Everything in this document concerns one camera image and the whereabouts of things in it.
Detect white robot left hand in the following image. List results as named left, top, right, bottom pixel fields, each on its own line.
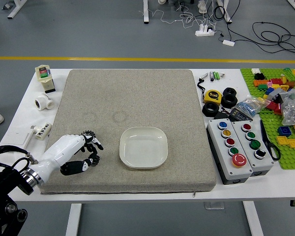
left=35, top=132, right=104, bottom=184

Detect big black nut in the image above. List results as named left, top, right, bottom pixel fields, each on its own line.
left=221, top=94, right=238, bottom=108
left=222, top=87, right=237, bottom=97
left=202, top=102, right=220, bottom=117

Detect grey five-button control box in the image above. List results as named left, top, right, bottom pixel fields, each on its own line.
left=206, top=119, right=253, bottom=185

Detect grey four-button control box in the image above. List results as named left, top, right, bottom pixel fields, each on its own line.
left=231, top=119, right=275, bottom=177

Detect white pipe fitting with writing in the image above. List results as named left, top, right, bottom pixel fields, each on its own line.
left=30, top=122, right=52, bottom=140

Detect white pipe tee fitting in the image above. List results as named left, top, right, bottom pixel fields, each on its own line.
left=34, top=92, right=56, bottom=112

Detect white table leg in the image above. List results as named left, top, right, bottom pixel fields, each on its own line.
left=65, top=203, right=83, bottom=236
left=242, top=201, right=264, bottom=236

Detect white square dish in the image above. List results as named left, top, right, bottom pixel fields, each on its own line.
left=119, top=126, right=168, bottom=170

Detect grey-brown mat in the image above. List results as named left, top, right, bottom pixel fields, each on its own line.
left=38, top=69, right=217, bottom=198

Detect yellow tape measure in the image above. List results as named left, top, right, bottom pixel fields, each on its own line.
left=203, top=89, right=222, bottom=104

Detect black display module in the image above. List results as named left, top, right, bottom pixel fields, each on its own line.
left=230, top=108, right=253, bottom=122

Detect white power strip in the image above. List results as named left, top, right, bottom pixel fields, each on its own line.
left=195, top=24, right=216, bottom=37

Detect clear bag of blue parts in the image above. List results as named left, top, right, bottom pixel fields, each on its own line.
left=232, top=95, right=267, bottom=117

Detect black scissors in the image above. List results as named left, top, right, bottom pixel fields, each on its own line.
left=260, top=119, right=281, bottom=161

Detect green brick baseplate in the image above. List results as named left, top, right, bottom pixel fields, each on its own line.
left=240, top=67, right=295, bottom=170

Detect dark red toy brick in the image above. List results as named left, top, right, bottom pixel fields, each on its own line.
left=266, top=100, right=282, bottom=114

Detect grey toy piece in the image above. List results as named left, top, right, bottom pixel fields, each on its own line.
left=267, top=88, right=290, bottom=101

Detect blue square toy brick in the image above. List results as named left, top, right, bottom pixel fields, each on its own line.
left=277, top=126, right=292, bottom=137

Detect clear bag of silver nuts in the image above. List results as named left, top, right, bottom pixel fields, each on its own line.
left=280, top=86, right=295, bottom=126

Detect long green toy brick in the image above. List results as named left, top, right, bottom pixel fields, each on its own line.
left=283, top=67, right=295, bottom=81

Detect cream switch box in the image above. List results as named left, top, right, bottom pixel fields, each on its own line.
left=35, top=64, right=56, bottom=94

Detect silver stick with black lanyard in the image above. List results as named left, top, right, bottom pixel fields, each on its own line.
left=197, top=72, right=209, bottom=102

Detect metal bracket under table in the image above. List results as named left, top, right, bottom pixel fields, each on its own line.
left=204, top=201, right=225, bottom=210

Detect black pouch with wires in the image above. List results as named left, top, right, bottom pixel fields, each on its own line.
left=214, top=110, right=233, bottom=121

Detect white floor cables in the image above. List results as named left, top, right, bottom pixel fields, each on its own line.
left=139, top=3, right=217, bottom=30

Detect coiled black cable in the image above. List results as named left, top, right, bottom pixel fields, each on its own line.
left=212, top=4, right=227, bottom=22

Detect long black floor cable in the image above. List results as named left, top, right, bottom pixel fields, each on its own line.
left=252, top=21, right=295, bottom=62

